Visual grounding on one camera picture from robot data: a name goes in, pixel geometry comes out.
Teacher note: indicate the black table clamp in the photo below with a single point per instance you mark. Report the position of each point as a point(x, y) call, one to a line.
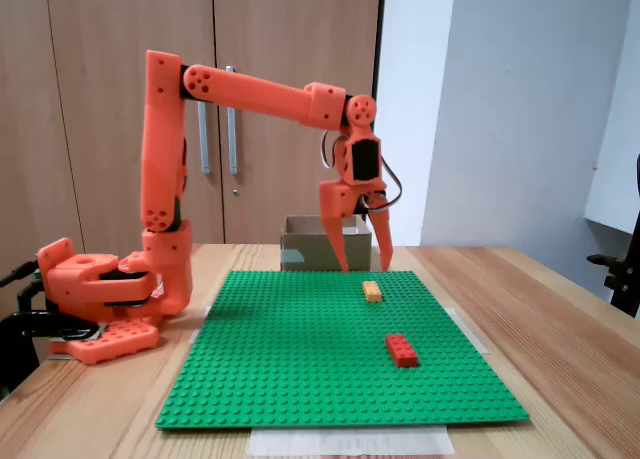
point(30, 324)

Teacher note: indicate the red lego block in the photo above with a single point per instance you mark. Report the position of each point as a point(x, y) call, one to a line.
point(401, 350)

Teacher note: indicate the wide masking tape strip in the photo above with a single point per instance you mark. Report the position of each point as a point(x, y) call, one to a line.
point(350, 441)

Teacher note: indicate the cardboard box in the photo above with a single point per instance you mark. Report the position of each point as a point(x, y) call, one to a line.
point(310, 249)

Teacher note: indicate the black clamp stand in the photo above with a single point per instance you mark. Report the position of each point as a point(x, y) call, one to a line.
point(625, 289)

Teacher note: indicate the yellow lego block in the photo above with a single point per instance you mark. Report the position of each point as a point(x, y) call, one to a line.
point(373, 291)

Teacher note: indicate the green lego baseplate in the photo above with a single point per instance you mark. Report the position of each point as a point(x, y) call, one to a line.
point(300, 354)

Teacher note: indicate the white panel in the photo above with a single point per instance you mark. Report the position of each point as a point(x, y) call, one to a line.
point(620, 129)

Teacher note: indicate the small masking tape strip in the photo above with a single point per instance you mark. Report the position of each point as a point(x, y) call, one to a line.
point(206, 313)

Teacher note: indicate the wooden cabinet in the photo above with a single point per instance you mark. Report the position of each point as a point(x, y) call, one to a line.
point(50, 129)

